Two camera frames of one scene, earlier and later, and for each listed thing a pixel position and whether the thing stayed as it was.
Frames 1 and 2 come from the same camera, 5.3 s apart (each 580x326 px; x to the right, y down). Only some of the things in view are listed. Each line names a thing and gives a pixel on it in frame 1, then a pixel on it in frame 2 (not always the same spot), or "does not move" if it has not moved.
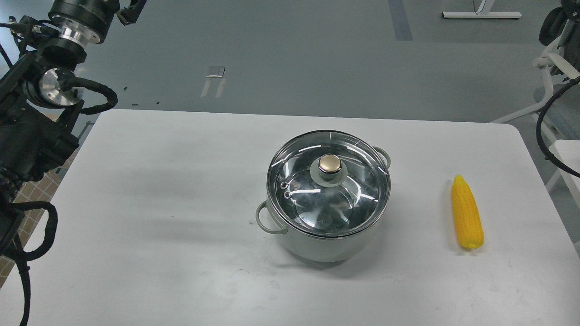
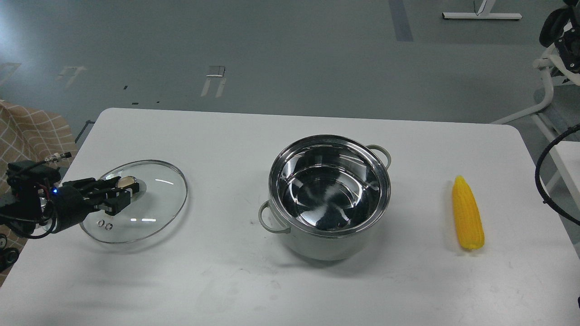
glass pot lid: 328,184 → 158,204
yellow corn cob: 468,222 does not move
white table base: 483,12 does not move
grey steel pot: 326,192 does not move
